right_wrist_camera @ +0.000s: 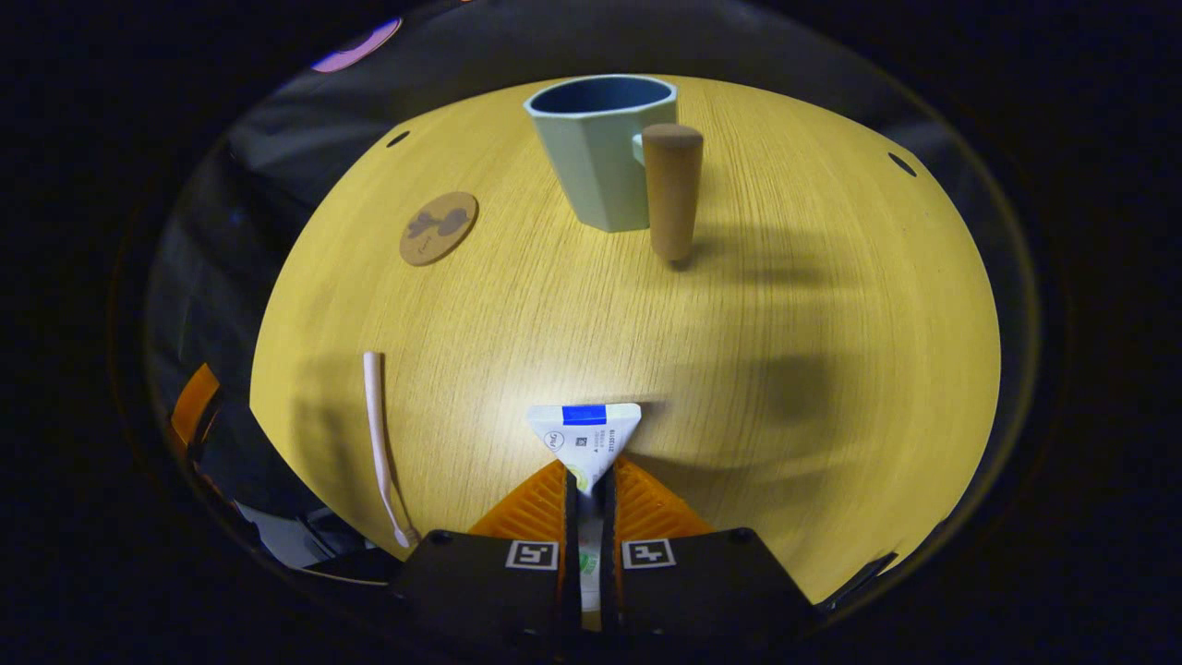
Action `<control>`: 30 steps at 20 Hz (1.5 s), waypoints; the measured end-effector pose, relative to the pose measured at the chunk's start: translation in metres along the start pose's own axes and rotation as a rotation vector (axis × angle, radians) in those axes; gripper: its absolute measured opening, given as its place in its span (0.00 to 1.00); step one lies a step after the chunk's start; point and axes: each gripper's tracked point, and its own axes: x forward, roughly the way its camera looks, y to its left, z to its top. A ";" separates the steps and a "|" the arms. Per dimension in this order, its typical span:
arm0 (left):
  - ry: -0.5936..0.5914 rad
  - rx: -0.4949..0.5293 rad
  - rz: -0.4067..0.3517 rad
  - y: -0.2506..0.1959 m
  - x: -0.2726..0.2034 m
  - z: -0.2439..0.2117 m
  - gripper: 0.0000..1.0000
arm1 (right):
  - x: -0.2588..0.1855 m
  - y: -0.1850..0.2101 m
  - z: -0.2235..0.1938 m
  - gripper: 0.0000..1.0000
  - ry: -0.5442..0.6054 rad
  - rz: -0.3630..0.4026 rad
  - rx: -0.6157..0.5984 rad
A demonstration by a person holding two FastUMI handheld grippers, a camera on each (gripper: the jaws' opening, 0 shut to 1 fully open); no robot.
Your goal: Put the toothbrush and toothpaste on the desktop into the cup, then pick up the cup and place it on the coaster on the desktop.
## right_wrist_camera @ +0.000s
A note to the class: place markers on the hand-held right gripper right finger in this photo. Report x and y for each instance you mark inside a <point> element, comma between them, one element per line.
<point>702,582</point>

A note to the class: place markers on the round cork coaster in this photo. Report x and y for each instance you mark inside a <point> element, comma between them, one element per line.
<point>439,228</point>

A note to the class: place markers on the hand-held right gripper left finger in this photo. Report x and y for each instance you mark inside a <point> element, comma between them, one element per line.
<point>480,582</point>

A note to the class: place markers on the white toothbrush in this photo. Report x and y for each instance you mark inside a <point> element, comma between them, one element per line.
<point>374,416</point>

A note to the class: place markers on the black backdrop cloth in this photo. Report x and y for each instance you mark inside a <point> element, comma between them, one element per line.
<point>277,120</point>

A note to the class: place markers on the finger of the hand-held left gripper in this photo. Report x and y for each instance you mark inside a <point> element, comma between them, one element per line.
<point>194,406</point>

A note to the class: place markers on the white toothpaste tube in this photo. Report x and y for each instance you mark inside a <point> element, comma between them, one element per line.
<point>586,439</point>

